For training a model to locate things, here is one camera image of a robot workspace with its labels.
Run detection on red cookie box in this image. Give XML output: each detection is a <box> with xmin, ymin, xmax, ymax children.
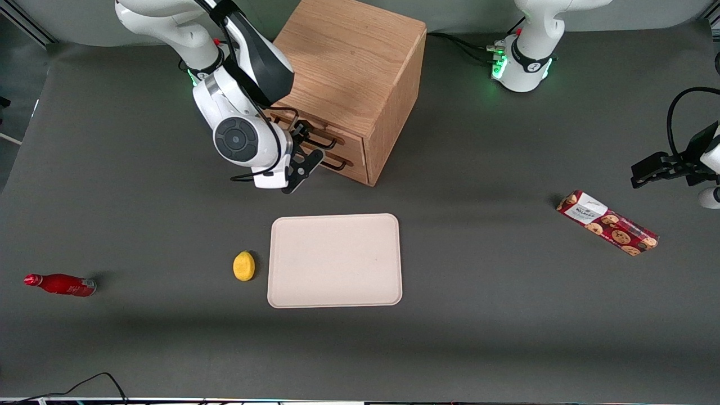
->
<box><xmin>556</xmin><ymin>190</ymin><xmax>660</xmax><ymax>257</ymax></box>

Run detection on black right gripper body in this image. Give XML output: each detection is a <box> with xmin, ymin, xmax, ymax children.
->
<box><xmin>280</xmin><ymin>125</ymin><xmax>326</xmax><ymax>195</ymax></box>

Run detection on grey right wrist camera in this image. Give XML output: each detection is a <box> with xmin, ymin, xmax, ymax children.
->
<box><xmin>251</xmin><ymin>164</ymin><xmax>291</xmax><ymax>190</ymax></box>

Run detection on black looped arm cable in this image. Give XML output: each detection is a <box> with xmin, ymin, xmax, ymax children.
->
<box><xmin>667</xmin><ymin>87</ymin><xmax>720</xmax><ymax>164</ymax></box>

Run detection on black left base cables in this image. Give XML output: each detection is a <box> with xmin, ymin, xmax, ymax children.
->
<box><xmin>426</xmin><ymin>31</ymin><xmax>508</xmax><ymax>66</ymax></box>

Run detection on beige rectangular tray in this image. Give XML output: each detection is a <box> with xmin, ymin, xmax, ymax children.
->
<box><xmin>267</xmin><ymin>213</ymin><xmax>403</xmax><ymax>309</ymax></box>

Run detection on red soda bottle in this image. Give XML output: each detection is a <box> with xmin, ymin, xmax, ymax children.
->
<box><xmin>24</xmin><ymin>273</ymin><xmax>97</xmax><ymax>298</ymax></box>

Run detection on wooden drawer with black handle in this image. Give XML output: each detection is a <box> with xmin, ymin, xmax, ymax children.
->
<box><xmin>315</xmin><ymin>147</ymin><xmax>370</xmax><ymax>186</ymax></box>
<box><xmin>269</xmin><ymin>108</ymin><xmax>367</xmax><ymax>164</ymax></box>

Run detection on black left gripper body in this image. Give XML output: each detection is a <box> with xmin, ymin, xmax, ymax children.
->
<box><xmin>670</xmin><ymin>123</ymin><xmax>720</xmax><ymax>187</ymax></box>

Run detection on thin black floor cable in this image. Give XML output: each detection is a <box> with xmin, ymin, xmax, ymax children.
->
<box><xmin>0</xmin><ymin>372</ymin><xmax>129</xmax><ymax>405</ymax></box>

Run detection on oak wooden drawer cabinet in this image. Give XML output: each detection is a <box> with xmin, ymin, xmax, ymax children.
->
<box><xmin>264</xmin><ymin>0</ymin><xmax>427</xmax><ymax>187</ymax></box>

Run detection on grey aluminium frame rail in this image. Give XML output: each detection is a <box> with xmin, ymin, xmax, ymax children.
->
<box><xmin>0</xmin><ymin>0</ymin><xmax>58</xmax><ymax>47</ymax></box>

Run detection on yellow lemon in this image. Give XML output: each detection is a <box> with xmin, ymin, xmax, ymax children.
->
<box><xmin>233</xmin><ymin>251</ymin><xmax>256</xmax><ymax>282</ymax></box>

